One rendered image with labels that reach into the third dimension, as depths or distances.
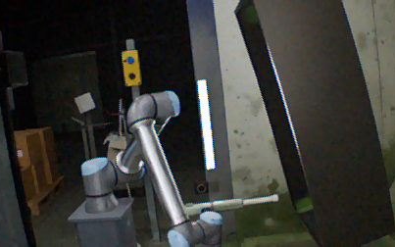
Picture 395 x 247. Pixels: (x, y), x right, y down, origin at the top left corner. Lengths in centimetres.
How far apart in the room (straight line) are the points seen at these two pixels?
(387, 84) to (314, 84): 142
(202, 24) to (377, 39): 127
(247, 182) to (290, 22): 147
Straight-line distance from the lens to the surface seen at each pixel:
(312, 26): 148
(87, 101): 434
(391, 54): 285
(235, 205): 182
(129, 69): 273
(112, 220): 193
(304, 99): 146
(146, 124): 149
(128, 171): 199
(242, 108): 254
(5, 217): 75
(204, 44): 253
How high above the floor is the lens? 129
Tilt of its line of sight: 7 degrees down
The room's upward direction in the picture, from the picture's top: 6 degrees counter-clockwise
